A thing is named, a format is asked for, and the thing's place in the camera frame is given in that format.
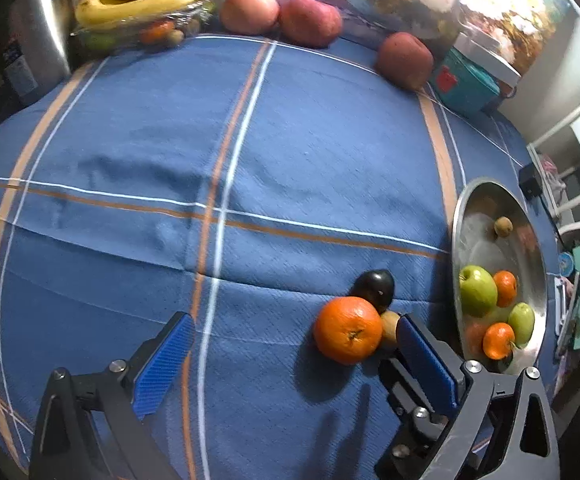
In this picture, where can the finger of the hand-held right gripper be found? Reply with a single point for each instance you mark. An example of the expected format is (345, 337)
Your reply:
(409, 410)

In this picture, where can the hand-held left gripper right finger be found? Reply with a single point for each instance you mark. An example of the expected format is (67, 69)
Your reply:
(427, 360)

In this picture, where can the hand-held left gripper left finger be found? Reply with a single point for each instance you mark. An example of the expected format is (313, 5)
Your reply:
(162, 360)

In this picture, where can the small tan fruit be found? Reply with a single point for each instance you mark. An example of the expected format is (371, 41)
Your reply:
(389, 329)
(503, 226)

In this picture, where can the large green apple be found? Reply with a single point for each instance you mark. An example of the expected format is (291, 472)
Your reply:
(477, 291)

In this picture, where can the small green apple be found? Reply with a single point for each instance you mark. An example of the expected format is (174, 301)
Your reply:
(520, 322)

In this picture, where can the stainless steel bowl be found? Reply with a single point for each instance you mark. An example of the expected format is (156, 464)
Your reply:
(479, 230)

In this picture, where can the black plum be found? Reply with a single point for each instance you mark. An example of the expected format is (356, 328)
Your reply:
(375, 287)

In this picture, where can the blue plaid tablecloth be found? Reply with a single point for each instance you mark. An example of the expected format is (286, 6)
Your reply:
(170, 185)

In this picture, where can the black power adapter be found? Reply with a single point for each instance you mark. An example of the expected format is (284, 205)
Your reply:
(530, 181)

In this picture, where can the white framed pink picture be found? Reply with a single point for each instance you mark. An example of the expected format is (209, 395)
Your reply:
(552, 170)

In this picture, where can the teal box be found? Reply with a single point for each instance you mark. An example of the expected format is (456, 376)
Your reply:
(462, 82)

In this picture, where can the dark red apple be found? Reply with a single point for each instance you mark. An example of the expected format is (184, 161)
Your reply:
(311, 21)
(403, 62)

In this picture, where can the white box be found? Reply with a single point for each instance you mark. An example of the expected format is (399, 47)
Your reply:
(489, 60)

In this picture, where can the small brown kiwi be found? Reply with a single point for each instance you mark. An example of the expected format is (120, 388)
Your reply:
(176, 36)

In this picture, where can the green fruit in wrap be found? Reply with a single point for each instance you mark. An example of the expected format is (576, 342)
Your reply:
(97, 41)

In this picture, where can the small orange in wrap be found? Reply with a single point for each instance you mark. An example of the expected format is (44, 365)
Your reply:
(157, 31)

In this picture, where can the clear plastic fruit tray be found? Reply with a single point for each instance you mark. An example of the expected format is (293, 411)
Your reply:
(135, 27)

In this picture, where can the stainless steel thermos jug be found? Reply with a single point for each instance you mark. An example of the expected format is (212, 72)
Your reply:
(40, 35)

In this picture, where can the pale red apple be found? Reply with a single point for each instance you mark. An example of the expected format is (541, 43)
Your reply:
(249, 12)

